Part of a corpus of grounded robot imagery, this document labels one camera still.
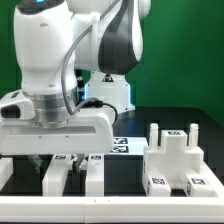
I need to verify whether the white fence rail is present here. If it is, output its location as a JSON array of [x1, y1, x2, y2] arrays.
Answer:
[[200, 162, 224, 199], [0, 196, 224, 224]]

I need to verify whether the white flat back panel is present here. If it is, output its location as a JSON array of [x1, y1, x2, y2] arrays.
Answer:
[[110, 137, 148, 155]]

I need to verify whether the white left fence block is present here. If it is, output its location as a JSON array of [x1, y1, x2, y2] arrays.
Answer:
[[0, 158, 13, 191]]

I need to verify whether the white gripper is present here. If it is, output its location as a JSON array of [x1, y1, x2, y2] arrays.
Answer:
[[0, 108, 115, 173]]

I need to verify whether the white front fence rail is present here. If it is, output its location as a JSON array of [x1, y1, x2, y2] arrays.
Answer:
[[0, 196, 224, 224]]

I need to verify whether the white long side rail front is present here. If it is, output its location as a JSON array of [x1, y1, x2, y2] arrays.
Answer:
[[42, 154, 71, 197]]

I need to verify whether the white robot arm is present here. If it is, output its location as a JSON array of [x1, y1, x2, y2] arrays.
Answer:
[[0, 0, 151, 156]]

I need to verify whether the white chair seat block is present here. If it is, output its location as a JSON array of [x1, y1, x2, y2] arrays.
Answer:
[[142, 123, 204, 189]]

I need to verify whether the white long side rail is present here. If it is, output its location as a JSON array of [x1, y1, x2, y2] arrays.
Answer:
[[42, 154, 71, 197], [85, 154, 104, 197]]

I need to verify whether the white right fence rail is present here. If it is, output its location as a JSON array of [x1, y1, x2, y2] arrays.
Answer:
[[200, 162, 224, 199]]

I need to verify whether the white long side rail back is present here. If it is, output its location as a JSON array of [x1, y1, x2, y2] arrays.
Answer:
[[85, 154, 104, 197]]

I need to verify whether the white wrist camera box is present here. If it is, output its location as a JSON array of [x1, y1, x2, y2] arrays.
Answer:
[[0, 90, 35, 120]]

